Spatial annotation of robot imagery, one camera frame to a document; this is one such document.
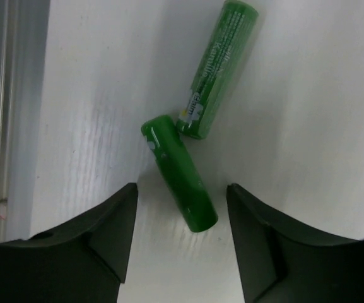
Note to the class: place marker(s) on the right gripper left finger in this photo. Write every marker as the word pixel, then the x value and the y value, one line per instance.
pixel 84 259

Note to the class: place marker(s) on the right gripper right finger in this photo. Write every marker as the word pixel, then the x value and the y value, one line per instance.
pixel 281 259

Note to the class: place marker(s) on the green lip balm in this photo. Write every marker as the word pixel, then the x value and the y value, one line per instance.
pixel 180 174
pixel 218 65

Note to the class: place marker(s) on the aluminium front rail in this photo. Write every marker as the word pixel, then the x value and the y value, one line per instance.
pixel 23 38

